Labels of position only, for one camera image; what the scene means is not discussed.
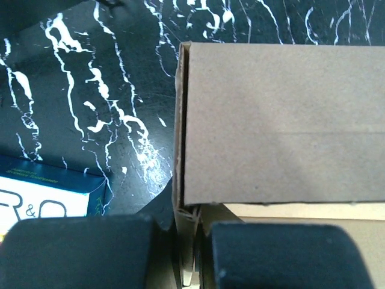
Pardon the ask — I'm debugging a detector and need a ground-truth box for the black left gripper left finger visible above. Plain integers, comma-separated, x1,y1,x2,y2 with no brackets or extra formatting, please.
1,187,177,288

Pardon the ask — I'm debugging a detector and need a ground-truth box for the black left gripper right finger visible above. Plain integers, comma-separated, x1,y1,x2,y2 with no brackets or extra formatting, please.
199,222,374,288

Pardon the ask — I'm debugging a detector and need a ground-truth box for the brown cardboard box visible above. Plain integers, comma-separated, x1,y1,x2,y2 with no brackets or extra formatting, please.
173,42,384,288

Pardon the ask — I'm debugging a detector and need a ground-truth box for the blue white small carton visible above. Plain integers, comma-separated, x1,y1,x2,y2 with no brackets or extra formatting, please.
1,155,107,240

